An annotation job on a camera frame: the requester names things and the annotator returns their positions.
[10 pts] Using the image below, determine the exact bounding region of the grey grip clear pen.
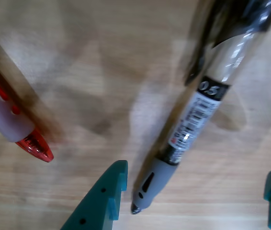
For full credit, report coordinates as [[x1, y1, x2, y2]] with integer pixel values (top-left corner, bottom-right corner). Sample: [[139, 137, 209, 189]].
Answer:
[[130, 0, 271, 215]]

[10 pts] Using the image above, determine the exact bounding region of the red gel pen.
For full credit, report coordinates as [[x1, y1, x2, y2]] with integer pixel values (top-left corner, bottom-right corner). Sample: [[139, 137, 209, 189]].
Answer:
[[0, 64, 55, 163]]

